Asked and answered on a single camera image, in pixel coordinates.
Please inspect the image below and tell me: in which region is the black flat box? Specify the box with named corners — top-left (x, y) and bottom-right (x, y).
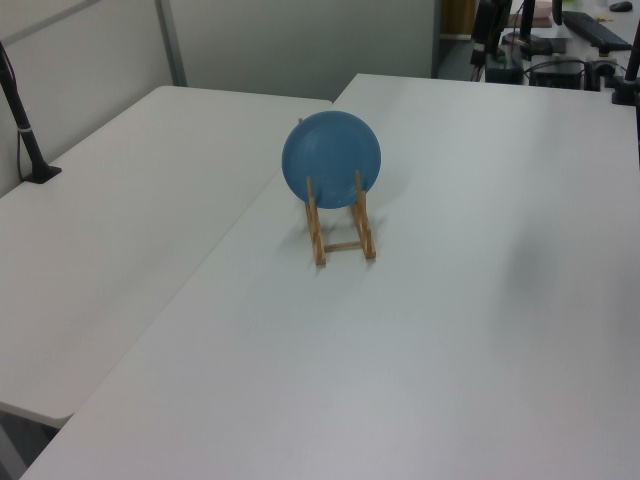
top-left (529, 59), bottom-right (586, 89)

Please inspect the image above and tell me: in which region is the black monitor stand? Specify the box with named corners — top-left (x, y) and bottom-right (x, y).
top-left (502, 0), bottom-right (552, 57)

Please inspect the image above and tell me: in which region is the brown wooden panel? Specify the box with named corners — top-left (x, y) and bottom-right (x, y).
top-left (439, 0), bottom-right (476, 37)

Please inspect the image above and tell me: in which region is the black keyboard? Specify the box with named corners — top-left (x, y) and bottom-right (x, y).
top-left (562, 10), bottom-right (634, 51)

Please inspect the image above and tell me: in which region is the grey partition post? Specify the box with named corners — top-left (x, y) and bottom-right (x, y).
top-left (153, 0), bottom-right (189, 87)

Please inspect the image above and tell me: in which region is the wooden plate rack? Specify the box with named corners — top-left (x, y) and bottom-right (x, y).
top-left (296, 117), bottom-right (378, 267)

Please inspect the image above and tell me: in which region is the black camera stand pole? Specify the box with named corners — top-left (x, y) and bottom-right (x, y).
top-left (0, 40), bottom-right (63, 185)

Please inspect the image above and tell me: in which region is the dark green box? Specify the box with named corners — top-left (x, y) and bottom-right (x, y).
top-left (485, 52), bottom-right (524, 84)

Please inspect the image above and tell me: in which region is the black pole with table clamp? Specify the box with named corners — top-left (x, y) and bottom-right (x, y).
top-left (610, 0), bottom-right (640, 106)

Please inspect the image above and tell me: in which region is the blue round plate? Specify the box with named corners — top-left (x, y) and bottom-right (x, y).
top-left (280, 110), bottom-right (384, 210)

